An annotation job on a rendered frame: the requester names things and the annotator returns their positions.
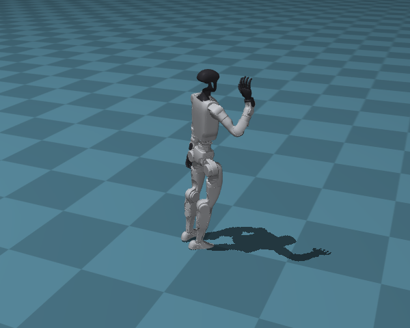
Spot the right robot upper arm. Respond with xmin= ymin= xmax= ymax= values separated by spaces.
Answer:
xmin=208 ymin=103 xmax=244 ymax=137

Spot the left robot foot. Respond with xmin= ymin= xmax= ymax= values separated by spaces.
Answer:
xmin=181 ymin=228 xmax=197 ymax=241

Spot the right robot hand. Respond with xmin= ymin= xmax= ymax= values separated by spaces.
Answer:
xmin=238 ymin=76 xmax=255 ymax=107

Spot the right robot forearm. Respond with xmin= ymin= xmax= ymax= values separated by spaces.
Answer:
xmin=234 ymin=102 xmax=256 ymax=135

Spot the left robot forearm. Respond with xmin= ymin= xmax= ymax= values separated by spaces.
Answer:
xmin=189 ymin=124 xmax=199 ymax=149

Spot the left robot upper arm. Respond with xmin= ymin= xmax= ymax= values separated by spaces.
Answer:
xmin=191 ymin=93 xmax=200 ymax=123

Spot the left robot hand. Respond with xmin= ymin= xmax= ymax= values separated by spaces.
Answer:
xmin=186 ymin=143 xmax=193 ymax=169

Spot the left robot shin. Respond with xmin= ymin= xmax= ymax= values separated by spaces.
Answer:
xmin=184 ymin=189 xmax=200 ymax=233

